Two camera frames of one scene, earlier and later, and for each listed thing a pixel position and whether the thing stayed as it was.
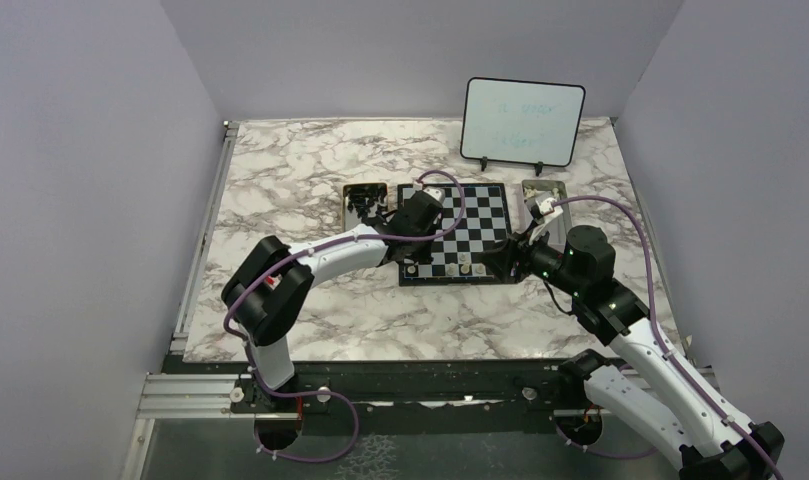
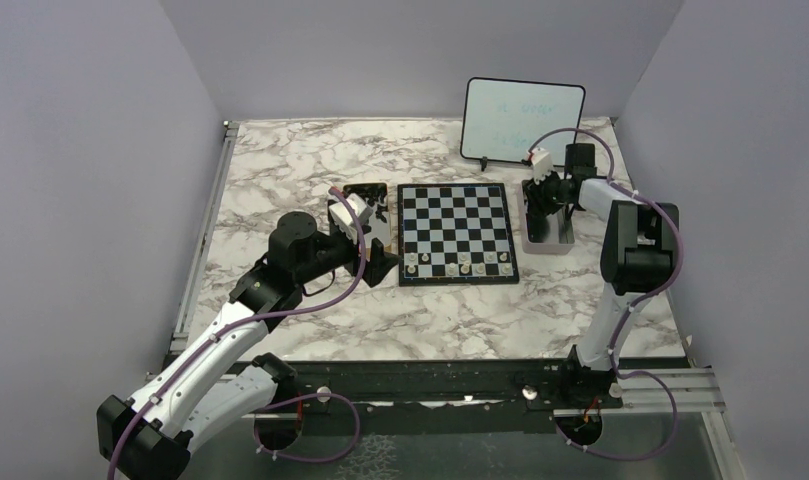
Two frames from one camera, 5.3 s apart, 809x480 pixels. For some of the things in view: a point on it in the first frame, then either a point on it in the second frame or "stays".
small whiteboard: [522, 122] stays
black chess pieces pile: [364, 197] stays
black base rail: [391, 388] stays
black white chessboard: [472, 236] stays
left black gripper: [422, 255] -> [379, 265]
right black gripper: [519, 249] -> [536, 206]
